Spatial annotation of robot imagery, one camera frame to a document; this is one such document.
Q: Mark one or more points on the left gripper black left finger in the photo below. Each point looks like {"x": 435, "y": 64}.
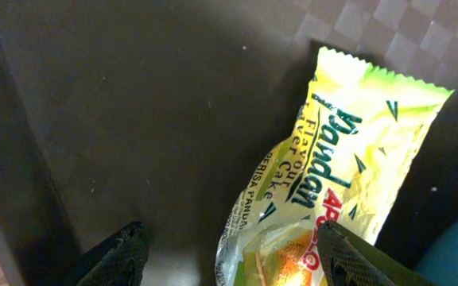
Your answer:
{"x": 118, "y": 260}

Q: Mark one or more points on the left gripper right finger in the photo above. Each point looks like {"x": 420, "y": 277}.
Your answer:
{"x": 347, "y": 260}

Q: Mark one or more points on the yellow green snack wrapper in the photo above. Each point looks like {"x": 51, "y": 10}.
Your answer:
{"x": 351, "y": 148}

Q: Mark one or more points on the brown serving tray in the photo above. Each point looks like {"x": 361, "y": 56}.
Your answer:
{"x": 159, "y": 111}

